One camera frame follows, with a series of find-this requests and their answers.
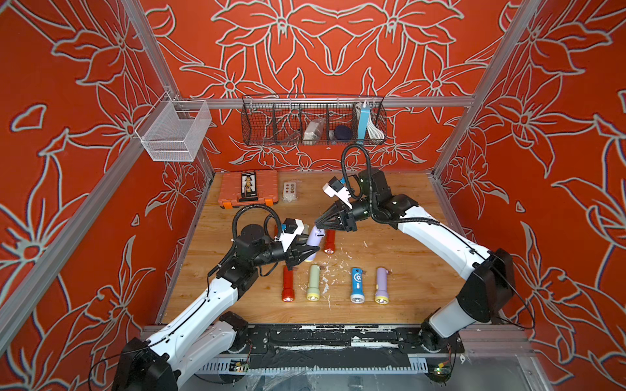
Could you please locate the purple flashlight back row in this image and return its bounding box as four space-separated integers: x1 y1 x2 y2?
306 226 326 262

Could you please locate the white cable in basket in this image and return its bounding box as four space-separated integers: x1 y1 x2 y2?
366 113 386 143

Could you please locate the black wire wall basket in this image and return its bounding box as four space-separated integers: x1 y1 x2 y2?
241 93 388 147

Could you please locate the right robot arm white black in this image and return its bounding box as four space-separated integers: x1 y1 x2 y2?
316 159 516 352

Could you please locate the white button box in bag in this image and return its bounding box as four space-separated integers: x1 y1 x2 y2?
283 182 298 203

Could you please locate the white bagged item in basket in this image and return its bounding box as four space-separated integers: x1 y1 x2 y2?
303 118 325 146

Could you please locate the green flashlight front row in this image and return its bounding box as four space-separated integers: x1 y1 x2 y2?
306 264 320 301

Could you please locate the dark blue round item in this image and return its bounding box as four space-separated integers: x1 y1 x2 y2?
333 125 353 143

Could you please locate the red flashlight front row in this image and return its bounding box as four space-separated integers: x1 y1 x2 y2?
281 267 295 302

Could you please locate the purple flashlight front row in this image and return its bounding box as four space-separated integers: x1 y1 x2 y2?
374 267 390 305

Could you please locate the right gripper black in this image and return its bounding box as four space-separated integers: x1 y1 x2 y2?
316 199 378 236

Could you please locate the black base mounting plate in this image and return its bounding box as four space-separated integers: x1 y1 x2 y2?
220 324 465 372

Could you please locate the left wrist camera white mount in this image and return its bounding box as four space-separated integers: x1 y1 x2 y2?
279 218 304 252

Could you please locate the orange tool case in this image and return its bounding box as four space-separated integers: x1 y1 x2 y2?
218 169 279 210

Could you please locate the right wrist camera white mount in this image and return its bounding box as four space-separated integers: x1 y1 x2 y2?
322 177 353 210

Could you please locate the purple flashlight row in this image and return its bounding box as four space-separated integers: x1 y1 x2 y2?
374 267 390 305
306 226 326 262

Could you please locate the light blue box in basket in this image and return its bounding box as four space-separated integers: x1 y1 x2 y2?
355 103 370 144

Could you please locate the blue flashlight front row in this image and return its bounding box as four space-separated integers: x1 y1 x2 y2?
350 267 365 304

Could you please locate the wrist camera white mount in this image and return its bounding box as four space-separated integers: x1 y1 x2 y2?
279 218 304 252
322 177 353 210

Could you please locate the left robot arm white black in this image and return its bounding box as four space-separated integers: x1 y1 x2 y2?
112 205 324 390

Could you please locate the clear plastic wall bin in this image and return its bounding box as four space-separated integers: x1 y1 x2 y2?
136 101 212 162

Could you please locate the black card on case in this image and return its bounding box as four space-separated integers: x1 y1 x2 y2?
241 171 258 200

